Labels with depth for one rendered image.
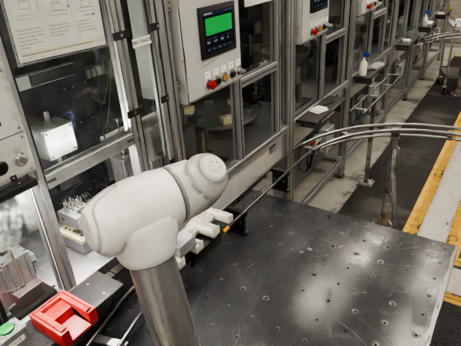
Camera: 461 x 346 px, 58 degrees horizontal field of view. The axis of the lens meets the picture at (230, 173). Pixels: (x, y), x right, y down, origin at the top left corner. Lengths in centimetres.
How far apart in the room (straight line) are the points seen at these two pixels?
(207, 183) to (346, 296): 102
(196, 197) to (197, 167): 6
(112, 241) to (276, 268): 112
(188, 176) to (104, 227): 20
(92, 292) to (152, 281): 65
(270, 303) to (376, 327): 39
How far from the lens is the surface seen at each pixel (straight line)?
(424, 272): 194
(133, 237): 84
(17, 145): 128
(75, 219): 165
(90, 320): 141
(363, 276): 186
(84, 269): 164
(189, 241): 163
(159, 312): 94
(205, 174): 86
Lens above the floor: 190
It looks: 28 degrees down
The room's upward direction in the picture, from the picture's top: 4 degrees counter-clockwise
